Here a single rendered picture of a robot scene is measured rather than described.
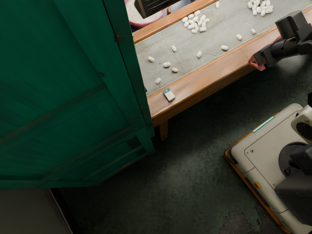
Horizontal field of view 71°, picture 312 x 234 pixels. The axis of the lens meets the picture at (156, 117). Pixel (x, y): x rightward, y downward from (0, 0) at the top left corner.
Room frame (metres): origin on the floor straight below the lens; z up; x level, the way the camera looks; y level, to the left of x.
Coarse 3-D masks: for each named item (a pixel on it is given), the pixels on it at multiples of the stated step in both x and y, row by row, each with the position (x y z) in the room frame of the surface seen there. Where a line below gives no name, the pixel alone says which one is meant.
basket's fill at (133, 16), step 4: (132, 0) 1.04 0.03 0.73; (128, 4) 1.02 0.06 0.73; (132, 4) 1.02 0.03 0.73; (128, 8) 1.00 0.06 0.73; (132, 8) 0.99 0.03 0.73; (128, 12) 0.97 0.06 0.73; (132, 12) 0.96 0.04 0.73; (136, 12) 0.95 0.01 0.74; (160, 12) 0.93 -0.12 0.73; (128, 16) 0.94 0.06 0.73; (132, 16) 0.93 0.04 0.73; (136, 16) 0.92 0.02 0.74; (140, 16) 0.92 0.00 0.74; (152, 16) 0.91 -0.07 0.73; (156, 16) 0.91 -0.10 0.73; (132, 20) 0.91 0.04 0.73; (136, 20) 0.90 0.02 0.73; (140, 20) 0.90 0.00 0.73; (144, 20) 0.89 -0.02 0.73; (148, 20) 0.88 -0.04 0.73
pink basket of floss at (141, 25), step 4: (124, 0) 1.04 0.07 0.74; (128, 0) 1.06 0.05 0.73; (160, 16) 0.87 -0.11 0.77; (152, 20) 0.85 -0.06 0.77; (156, 20) 0.87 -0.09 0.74; (132, 24) 0.88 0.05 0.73; (136, 24) 0.86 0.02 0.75; (140, 24) 0.84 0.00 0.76; (144, 24) 0.85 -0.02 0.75; (148, 24) 0.85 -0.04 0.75; (136, 28) 0.88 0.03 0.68; (140, 28) 0.87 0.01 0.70
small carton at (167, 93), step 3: (165, 90) 0.42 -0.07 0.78; (168, 90) 0.42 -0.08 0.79; (165, 93) 0.41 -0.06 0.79; (168, 93) 0.40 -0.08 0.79; (171, 93) 0.40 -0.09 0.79; (165, 96) 0.40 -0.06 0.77; (168, 96) 0.39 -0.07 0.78; (171, 96) 0.39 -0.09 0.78; (174, 96) 0.38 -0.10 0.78; (168, 99) 0.37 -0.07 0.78; (171, 99) 0.37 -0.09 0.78
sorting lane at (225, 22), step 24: (240, 0) 0.91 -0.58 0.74; (264, 0) 0.89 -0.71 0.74; (288, 0) 0.86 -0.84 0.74; (216, 24) 0.78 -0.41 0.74; (240, 24) 0.76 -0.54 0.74; (264, 24) 0.73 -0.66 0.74; (144, 48) 0.70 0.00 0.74; (168, 48) 0.68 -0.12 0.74; (192, 48) 0.66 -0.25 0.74; (216, 48) 0.63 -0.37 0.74; (144, 72) 0.56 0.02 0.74; (168, 72) 0.54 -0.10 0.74
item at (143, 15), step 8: (136, 0) 0.66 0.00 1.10; (144, 0) 0.66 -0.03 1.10; (152, 0) 0.66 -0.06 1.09; (160, 0) 0.67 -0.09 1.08; (168, 0) 0.67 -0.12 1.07; (176, 0) 0.68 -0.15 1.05; (136, 8) 0.67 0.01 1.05; (144, 8) 0.64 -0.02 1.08; (152, 8) 0.64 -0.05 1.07; (160, 8) 0.65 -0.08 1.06; (144, 16) 0.62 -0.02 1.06
